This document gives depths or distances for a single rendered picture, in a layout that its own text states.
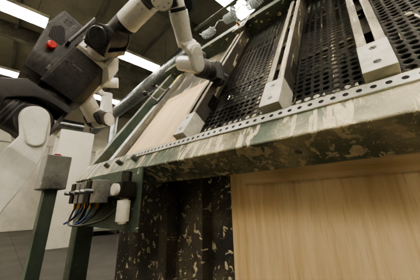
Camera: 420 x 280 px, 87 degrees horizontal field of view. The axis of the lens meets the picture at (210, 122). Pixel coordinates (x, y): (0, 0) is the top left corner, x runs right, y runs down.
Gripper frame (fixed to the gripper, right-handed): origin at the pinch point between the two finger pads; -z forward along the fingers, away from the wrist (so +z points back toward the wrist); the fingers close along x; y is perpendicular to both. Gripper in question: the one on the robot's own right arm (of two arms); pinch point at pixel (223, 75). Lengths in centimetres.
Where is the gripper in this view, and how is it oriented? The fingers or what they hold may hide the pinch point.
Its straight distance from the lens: 113.3
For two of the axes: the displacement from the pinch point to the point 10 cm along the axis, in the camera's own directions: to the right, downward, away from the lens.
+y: -7.4, 2.5, 6.2
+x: -1.6, -9.7, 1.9
